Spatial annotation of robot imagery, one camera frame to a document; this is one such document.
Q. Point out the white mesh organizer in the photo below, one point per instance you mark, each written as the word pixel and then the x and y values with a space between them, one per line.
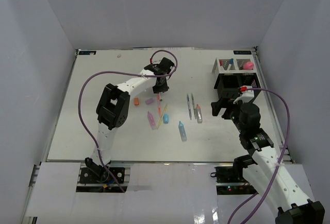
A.
pixel 236 68

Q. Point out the blue stubby highlighter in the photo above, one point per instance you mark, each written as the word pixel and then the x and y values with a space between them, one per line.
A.
pixel 182 131

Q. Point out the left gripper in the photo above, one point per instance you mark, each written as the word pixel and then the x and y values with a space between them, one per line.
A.
pixel 163 89

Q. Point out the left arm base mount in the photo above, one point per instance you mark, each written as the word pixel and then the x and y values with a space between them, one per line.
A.
pixel 89 182

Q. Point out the pink stubby highlighter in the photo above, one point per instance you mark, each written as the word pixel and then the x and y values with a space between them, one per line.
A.
pixel 151 121

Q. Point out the purple highlighter cap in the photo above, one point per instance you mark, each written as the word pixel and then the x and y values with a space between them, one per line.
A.
pixel 149 101

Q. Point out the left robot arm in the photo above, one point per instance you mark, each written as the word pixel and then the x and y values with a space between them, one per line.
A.
pixel 112 110

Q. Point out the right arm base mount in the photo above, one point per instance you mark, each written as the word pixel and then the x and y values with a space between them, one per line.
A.
pixel 228 182

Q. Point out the black mesh organizer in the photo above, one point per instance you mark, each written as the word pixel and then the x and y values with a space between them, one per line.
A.
pixel 227 85

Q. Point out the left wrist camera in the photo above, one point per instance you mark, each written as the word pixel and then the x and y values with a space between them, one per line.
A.
pixel 165 65

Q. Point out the red capped marker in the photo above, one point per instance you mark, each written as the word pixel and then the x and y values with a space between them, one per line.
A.
pixel 221 65

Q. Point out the yellow slim highlighter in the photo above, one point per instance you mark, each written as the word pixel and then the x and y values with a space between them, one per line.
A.
pixel 161 117

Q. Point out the left blue table label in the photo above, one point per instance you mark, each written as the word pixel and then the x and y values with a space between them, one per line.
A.
pixel 87 52

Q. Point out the blue capped marker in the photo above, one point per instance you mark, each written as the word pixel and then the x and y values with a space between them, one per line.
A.
pixel 230 64

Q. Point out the orange stubby highlighter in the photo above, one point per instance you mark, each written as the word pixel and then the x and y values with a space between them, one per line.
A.
pixel 198 114

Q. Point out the right blue table label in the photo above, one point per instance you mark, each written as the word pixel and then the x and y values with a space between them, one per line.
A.
pixel 242 52

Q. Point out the orange highlighter cap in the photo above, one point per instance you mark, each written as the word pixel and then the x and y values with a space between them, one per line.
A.
pixel 136 101

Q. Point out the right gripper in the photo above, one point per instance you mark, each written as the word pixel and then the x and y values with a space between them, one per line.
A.
pixel 223 103

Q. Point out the blue highlighter cap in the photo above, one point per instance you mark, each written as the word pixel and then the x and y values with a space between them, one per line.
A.
pixel 166 118

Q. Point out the blue table label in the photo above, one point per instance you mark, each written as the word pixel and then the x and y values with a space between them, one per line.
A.
pixel 87 52
pixel 242 52

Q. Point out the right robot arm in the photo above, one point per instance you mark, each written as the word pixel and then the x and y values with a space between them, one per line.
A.
pixel 262 167

